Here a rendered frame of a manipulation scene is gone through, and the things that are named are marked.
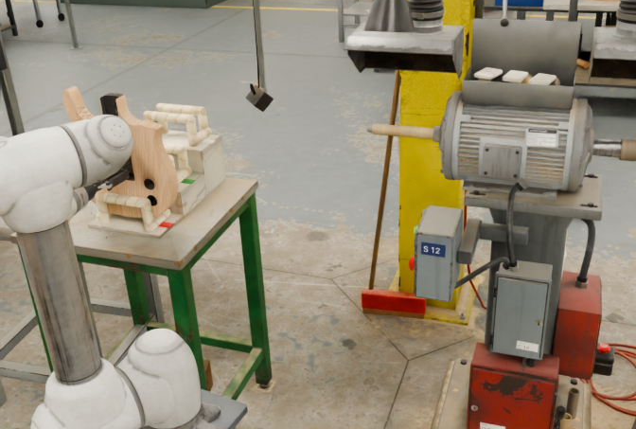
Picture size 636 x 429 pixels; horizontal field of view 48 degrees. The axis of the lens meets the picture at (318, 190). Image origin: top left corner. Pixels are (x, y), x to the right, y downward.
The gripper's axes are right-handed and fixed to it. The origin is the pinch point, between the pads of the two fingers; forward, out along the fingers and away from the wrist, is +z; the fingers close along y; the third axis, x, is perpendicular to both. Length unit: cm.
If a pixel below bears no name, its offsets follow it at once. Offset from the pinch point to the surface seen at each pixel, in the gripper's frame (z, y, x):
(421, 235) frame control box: -11, 98, -4
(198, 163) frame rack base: 26.7, 11.9, -9.5
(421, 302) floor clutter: 103, 74, -105
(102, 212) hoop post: -2.7, -7.3, -16.2
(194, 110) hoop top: 37.4, 6.5, 5.4
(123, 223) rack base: -0.4, -1.8, -20.7
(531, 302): 5, 125, -29
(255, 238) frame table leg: 38, 25, -43
